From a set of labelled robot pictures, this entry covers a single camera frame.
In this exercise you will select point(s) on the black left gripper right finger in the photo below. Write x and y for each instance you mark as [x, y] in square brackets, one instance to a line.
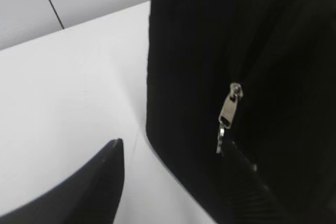
[246, 195]

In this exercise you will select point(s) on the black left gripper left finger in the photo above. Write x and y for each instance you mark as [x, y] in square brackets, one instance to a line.
[91, 195]

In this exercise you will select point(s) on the silver zipper pull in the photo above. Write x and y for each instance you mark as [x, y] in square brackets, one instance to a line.
[228, 112]

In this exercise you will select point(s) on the black tote bag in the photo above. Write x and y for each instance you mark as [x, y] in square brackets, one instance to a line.
[282, 52]

